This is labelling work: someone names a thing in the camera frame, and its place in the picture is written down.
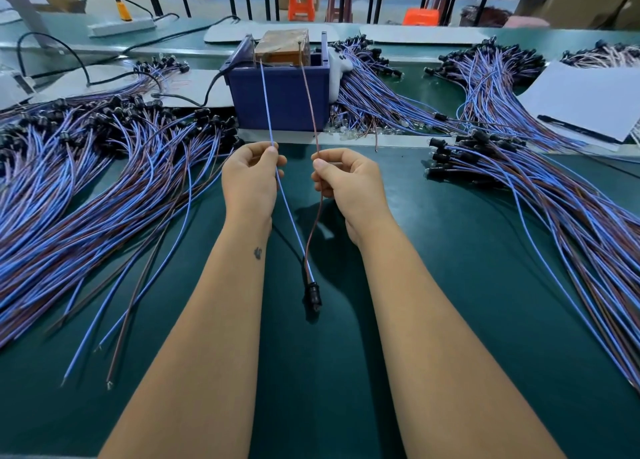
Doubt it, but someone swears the white plastic device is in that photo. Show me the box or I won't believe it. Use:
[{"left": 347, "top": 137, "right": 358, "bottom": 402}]
[{"left": 0, "top": 68, "right": 36, "bottom": 107}]

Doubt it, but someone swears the person's left forearm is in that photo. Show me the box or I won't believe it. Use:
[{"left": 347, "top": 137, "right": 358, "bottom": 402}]
[{"left": 100, "top": 216, "right": 276, "bottom": 459}]

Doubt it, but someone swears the loose grey wire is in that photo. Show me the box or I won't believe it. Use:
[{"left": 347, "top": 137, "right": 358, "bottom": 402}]
[{"left": 105, "top": 228, "right": 176, "bottom": 390}]

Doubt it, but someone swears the black power cable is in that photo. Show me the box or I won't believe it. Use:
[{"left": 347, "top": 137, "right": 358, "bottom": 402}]
[{"left": 15, "top": 14, "right": 241, "bottom": 85}]

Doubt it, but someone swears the white paper sheet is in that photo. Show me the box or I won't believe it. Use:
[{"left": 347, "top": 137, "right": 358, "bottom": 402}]
[{"left": 518, "top": 62, "right": 640, "bottom": 145}]

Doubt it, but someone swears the person's left hand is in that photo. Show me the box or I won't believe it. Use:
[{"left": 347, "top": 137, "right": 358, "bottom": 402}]
[{"left": 221, "top": 140, "right": 288, "bottom": 225}]

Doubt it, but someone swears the white flat mat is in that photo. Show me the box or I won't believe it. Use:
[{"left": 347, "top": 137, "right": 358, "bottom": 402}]
[
  {"left": 362, "top": 24, "right": 493, "bottom": 46},
  {"left": 30, "top": 66, "right": 233, "bottom": 107},
  {"left": 204, "top": 20, "right": 361, "bottom": 44}
]

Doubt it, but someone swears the black pen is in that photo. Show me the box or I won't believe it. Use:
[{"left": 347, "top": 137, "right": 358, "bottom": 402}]
[{"left": 537, "top": 114, "right": 623, "bottom": 145}]

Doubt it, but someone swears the blue brown plug cable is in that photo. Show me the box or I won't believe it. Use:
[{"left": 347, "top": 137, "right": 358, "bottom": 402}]
[{"left": 258, "top": 58, "right": 327, "bottom": 317}]

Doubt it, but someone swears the pink plastic stool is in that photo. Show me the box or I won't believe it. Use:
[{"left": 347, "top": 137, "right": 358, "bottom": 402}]
[{"left": 503, "top": 16, "right": 551, "bottom": 30}]

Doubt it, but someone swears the pile of wired lamps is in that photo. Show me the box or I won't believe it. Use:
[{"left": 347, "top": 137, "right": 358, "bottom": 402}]
[
  {"left": 0, "top": 86, "right": 241, "bottom": 390},
  {"left": 425, "top": 130, "right": 640, "bottom": 390}
]

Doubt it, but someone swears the brown cardboard block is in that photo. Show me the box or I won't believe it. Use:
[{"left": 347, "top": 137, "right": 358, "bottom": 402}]
[{"left": 254, "top": 28, "right": 311, "bottom": 67}]

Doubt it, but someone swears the white power strip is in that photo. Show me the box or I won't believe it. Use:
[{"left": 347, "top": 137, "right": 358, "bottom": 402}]
[{"left": 88, "top": 16, "right": 156, "bottom": 38}]

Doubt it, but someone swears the grey metal pole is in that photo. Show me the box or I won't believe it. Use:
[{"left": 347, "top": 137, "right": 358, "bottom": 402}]
[{"left": 0, "top": 0, "right": 51, "bottom": 33}]

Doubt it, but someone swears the blue plastic tester box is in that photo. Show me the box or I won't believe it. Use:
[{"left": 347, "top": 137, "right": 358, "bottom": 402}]
[{"left": 224, "top": 32, "right": 333, "bottom": 132}]

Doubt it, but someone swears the open cardboard box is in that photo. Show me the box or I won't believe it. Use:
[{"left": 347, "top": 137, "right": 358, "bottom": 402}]
[{"left": 40, "top": 0, "right": 88, "bottom": 13}]

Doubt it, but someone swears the person's right forearm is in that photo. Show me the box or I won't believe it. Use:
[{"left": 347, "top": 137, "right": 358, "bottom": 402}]
[{"left": 358, "top": 232, "right": 566, "bottom": 459}]

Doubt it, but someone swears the orange plastic stool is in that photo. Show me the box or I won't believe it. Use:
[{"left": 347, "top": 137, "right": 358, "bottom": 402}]
[
  {"left": 288, "top": 0, "right": 317, "bottom": 22},
  {"left": 404, "top": 8, "right": 442, "bottom": 27}
]

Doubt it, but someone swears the person's right hand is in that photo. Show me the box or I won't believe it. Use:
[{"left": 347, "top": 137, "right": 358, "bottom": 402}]
[{"left": 311, "top": 148, "right": 393, "bottom": 247}]

